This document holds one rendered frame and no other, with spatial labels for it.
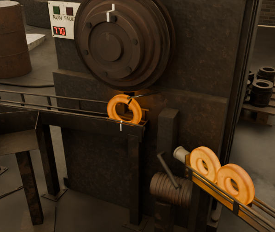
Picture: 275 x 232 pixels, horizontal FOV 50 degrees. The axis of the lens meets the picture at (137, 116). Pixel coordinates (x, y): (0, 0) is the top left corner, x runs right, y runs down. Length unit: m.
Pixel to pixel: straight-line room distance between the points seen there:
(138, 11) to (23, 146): 0.87
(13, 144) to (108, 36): 0.77
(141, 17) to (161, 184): 0.74
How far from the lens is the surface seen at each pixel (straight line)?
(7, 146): 1.66
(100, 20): 1.26
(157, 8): 1.24
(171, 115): 1.38
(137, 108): 1.45
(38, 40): 5.69
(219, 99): 1.41
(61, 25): 1.66
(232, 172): 1.12
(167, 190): 1.41
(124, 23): 1.21
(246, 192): 1.11
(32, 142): 1.62
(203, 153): 1.20
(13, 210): 2.16
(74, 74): 1.67
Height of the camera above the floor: 1.47
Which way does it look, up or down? 29 degrees down
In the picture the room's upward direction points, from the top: straight up
